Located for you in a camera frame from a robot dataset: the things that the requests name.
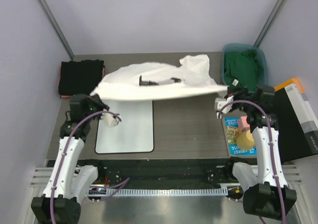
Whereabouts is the white t shirt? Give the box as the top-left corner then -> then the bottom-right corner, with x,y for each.
91,55 -> 227,101

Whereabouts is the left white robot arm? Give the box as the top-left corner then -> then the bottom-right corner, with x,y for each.
31,94 -> 109,224

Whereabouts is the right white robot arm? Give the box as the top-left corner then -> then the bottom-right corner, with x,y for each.
217,85 -> 297,224

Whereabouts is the green t shirt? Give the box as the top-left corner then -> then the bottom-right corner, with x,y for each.
224,49 -> 264,91

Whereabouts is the pink sticky pad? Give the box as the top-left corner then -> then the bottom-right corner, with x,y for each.
238,116 -> 249,132

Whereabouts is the colourful picture book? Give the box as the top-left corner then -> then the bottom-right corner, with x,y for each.
223,117 -> 257,157

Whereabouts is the white folding board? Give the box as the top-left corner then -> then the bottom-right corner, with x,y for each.
95,100 -> 154,154

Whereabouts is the black orange box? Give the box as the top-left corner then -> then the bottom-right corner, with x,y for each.
274,78 -> 318,163

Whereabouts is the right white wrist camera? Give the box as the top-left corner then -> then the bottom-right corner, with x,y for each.
214,96 -> 234,119

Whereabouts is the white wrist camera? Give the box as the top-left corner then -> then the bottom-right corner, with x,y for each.
214,96 -> 234,119
101,111 -> 122,128

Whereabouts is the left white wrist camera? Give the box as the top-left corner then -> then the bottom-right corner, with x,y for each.
101,111 -> 122,128

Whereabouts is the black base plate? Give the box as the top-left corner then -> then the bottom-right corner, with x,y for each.
76,158 -> 241,190

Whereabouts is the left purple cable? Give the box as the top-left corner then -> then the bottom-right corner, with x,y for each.
49,110 -> 131,224

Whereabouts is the aluminium rail frame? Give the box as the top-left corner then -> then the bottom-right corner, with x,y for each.
30,165 -> 302,190

